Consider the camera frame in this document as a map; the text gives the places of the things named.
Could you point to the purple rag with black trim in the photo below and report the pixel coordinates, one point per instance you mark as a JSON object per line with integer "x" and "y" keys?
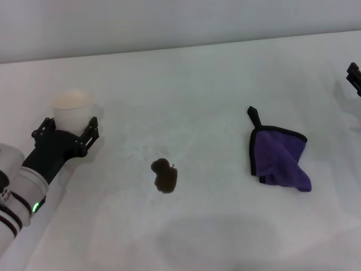
{"x": 275, "y": 158}

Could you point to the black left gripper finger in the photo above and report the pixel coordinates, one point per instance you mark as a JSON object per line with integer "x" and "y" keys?
{"x": 88, "y": 135}
{"x": 42, "y": 128}

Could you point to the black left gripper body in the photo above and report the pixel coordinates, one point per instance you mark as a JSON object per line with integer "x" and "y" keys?
{"x": 53, "y": 149}

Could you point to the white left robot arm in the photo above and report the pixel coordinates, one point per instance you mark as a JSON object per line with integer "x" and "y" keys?
{"x": 19, "y": 194}

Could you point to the black water stain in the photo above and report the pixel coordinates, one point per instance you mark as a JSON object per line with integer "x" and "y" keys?
{"x": 166, "y": 177}

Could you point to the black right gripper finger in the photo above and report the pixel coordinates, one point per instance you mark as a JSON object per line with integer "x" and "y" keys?
{"x": 355, "y": 79}

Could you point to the white paper cup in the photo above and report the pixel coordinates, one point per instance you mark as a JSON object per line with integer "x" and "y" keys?
{"x": 72, "y": 113}

